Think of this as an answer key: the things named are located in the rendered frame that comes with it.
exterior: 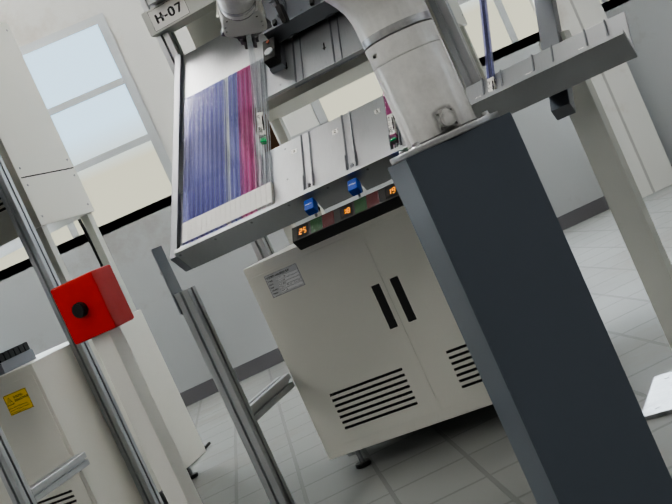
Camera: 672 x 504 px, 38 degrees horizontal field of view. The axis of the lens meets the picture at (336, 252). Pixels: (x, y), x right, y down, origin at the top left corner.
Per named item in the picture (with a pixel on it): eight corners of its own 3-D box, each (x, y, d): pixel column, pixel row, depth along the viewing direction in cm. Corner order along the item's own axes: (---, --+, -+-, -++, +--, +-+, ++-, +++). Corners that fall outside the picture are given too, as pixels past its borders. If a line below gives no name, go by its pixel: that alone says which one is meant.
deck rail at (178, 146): (192, 269, 230) (176, 256, 225) (186, 272, 230) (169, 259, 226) (194, 67, 273) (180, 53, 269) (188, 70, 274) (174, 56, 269)
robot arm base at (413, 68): (514, 109, 148) (465, -2, 148) (403, 159, 147) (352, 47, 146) (482, 124, 167) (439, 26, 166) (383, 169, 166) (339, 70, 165)
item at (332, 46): (417, 38, 229) (408, 24, 225) (193, 151, 253) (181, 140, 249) (400, -46, 249) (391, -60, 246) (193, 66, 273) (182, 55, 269)
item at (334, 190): (442, 156, 206) (427, 137, 201) (192, 269, 230) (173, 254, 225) (441, 152, 207) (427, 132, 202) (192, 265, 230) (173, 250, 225)
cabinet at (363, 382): (587, 398, 234) (483, 163, 231) (338, 481, 259) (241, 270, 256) (601, 327, 295) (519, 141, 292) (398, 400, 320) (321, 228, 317)
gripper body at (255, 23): (258, -17, 213) (265, 9, 224) (212, -9, 213) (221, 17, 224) (263, 13, 211) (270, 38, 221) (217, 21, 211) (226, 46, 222)
